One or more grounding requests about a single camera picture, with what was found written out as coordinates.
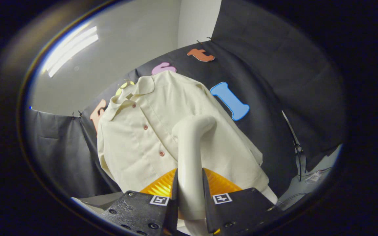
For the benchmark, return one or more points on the black binder clips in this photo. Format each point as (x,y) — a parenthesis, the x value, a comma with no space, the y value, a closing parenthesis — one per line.
(205,40)
(76,114)

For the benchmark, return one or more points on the black backdrop cloth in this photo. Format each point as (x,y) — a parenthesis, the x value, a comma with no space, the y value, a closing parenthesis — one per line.
(267,98)

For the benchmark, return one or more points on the ceiling light panel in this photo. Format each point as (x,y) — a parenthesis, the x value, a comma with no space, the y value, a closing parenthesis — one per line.
(71,49)

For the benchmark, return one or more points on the cream button shirt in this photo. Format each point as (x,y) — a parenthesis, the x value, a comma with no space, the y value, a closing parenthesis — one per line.
(136,147)

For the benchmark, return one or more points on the grey top white cabinet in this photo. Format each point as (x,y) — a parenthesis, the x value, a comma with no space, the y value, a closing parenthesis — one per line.
(97,200)

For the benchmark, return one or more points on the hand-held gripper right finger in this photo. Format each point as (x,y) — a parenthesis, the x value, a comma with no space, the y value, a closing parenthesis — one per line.
(241,209)

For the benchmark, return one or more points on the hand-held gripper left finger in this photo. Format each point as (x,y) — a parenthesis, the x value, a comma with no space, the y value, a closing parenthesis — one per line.
(143,213)

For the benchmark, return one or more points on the clear plastic bag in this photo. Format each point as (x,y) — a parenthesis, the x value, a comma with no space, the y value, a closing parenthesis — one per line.
(314,177)

